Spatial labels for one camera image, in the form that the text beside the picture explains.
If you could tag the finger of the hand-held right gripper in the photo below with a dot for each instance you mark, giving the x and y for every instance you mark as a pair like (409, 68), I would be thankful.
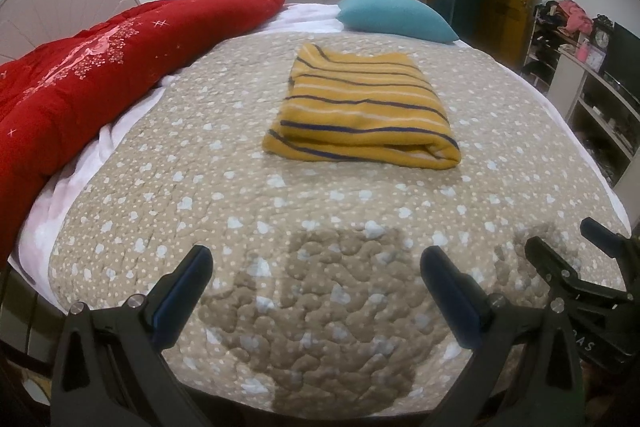
(552, 267)
(620, 247)

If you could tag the white padded headboard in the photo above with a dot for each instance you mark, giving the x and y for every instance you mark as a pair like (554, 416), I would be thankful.
(65, 2)

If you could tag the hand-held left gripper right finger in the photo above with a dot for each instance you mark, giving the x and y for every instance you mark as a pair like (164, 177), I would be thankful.
(452, 297)

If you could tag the white fleece blanket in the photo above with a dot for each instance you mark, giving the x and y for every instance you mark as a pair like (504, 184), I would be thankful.
(125, 122)

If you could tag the pink clothes pile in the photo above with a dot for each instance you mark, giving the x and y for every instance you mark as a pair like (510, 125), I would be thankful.
(575, 17)

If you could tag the black television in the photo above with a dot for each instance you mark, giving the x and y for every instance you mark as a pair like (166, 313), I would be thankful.
(625, 57)

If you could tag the black table clock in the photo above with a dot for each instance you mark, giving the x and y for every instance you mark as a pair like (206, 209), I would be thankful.
(602, 36)

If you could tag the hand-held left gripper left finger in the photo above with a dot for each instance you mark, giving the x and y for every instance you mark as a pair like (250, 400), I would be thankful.
(182, 292)

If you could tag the shoe rack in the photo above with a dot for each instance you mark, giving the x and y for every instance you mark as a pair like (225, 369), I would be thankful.
(542, 52)

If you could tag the white shelf unit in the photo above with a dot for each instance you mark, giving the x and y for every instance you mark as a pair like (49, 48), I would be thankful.
(580, 102)

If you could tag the teal pillow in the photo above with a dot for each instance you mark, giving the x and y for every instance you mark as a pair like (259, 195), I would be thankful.
(395, 17)

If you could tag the pink bottle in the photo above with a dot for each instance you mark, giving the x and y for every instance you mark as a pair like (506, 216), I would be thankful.
(583, 50)

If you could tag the red quilt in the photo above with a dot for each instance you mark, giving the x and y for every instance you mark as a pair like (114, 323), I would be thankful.
(100, 67)

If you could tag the beige spotted bedspread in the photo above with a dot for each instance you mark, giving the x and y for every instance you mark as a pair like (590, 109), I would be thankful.
(250, 187)

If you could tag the yellow striped sweater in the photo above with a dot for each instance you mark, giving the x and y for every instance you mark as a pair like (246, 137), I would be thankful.
(365, 107)

